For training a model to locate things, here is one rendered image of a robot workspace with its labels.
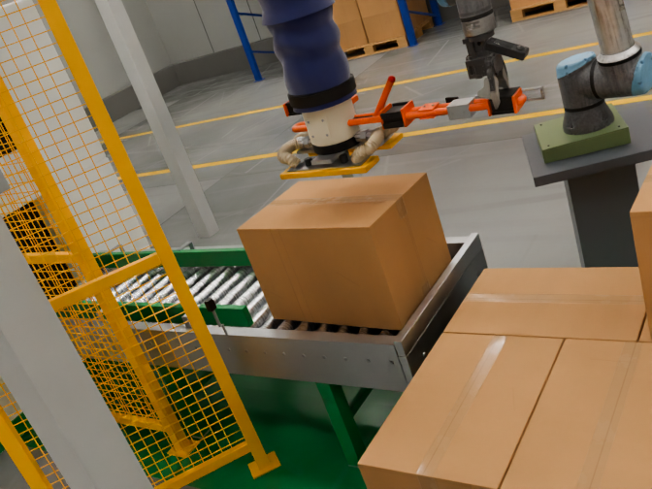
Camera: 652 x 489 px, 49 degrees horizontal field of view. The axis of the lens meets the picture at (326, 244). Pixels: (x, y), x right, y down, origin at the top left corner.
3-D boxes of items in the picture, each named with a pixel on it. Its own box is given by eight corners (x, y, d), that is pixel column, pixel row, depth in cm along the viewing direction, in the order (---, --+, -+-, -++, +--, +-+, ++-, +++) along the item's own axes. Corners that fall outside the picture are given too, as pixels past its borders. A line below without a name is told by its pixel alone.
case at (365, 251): (273, 318, 278) (236, 229, 262) (329, 265, 305) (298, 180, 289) (404, 331, 240) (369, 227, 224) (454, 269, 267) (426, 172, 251)
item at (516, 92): (488, 116, 206) (485, 100, 204) (496, 107, 211) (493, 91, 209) (517, 113, 201) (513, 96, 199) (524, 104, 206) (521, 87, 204)
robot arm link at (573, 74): (573, 94, 286) (565, 52, 279) (615, 90, 273) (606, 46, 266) (556, 110, 277) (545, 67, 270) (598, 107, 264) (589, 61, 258)
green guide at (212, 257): (85, 268, 404) (78, 254, 400) (98, 259, 411) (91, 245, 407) (310, 265, 309) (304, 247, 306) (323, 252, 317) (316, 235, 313)
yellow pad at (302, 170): (280, 179, 244) (276, 166, 242) (295, 167, 251) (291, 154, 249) (366, 173, 225) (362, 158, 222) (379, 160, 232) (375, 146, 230)
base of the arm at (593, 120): (563, 122, 291) (558, 99, 287) (612, 110, 284) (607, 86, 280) (563, 139, 275) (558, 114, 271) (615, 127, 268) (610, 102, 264)
